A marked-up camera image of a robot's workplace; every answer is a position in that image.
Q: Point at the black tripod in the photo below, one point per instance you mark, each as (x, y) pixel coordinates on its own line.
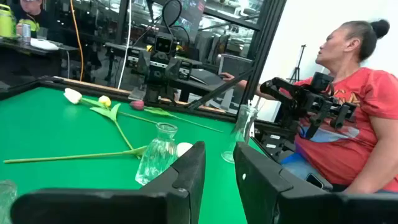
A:
(297, 73)

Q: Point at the lime green jug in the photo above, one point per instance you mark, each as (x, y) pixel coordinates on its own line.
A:
(6, 25)

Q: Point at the gray monitor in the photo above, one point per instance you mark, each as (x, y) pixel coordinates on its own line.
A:
(234, 65)

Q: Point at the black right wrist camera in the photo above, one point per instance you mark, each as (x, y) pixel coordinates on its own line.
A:
(163, 45)

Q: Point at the cut-pattern clear glass vase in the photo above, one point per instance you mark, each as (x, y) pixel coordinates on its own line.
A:
(6, 199)

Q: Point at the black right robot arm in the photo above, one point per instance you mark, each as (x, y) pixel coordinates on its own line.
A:
(160, 95)

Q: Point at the silver drink can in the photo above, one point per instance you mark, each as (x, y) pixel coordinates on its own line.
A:
(26, 32)

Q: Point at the clear drinking glass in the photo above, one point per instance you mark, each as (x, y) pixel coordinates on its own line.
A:
(42, 33)

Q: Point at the black diagonal frame strut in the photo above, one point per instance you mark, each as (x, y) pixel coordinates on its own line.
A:
(217, 91)

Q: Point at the green table mat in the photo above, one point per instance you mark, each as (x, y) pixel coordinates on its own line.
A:
(62, 130)

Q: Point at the ribbed bell-shaped glass vase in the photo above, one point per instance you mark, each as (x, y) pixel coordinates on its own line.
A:
(157, 155)

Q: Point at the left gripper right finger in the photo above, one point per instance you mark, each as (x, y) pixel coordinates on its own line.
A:
(311, 208)

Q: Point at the black table frame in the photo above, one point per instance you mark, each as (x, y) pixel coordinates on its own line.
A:
(25, 84)

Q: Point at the white oval object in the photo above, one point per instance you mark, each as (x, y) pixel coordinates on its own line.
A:
(43, 44)

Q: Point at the tall smooth glass vase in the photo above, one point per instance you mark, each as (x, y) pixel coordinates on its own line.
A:
(242, 130)

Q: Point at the dark red artificial tulip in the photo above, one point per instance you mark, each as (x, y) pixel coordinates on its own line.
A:
(137, 104)

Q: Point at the white tulip long stem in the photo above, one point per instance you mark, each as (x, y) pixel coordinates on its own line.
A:
(104, 100)

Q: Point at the black desk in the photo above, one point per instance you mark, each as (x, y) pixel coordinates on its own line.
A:
(31, 65)

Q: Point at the black upright rig post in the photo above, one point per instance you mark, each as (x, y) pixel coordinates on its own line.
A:
(264, 46)

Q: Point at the person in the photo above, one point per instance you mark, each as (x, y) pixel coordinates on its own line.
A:
(31, 9)
(357, 130)

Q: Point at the white artificial tulip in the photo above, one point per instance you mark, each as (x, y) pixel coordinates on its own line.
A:
(72, 95)
(184, 148)

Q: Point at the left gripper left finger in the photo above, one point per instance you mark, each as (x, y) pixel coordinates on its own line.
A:
(109, 205)

